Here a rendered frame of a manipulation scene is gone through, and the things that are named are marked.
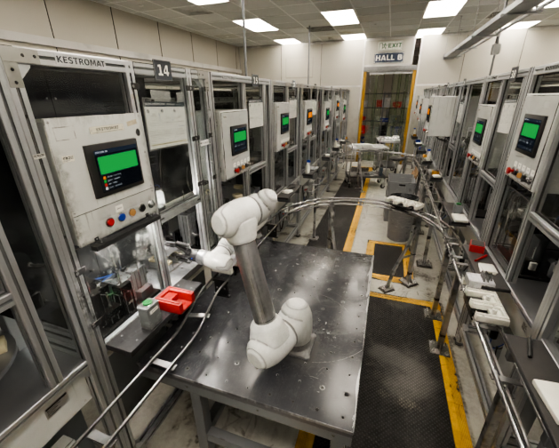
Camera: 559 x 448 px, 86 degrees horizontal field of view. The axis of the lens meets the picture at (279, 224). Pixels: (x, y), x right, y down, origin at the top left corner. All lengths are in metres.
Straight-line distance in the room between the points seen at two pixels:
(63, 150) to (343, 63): 8.91
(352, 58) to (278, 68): 2.17
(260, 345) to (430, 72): 8.92
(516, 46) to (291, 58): 5.56
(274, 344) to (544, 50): 9.56
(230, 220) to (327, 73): 8.80
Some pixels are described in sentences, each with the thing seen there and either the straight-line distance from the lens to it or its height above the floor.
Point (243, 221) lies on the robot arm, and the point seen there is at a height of 1.43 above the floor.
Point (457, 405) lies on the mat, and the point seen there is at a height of 0.01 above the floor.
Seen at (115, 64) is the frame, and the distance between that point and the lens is 1.50.
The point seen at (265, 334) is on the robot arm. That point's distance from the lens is 1.38.
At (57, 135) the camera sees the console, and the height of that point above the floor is 1.78.
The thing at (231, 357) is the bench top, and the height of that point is 0.68.
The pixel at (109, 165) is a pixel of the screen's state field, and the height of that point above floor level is 1.65.
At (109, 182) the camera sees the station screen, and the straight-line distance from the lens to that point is 1.37.
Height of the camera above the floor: 1.89
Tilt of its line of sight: 23 degrees down
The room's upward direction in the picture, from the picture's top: 1 degrees counter-clockwise
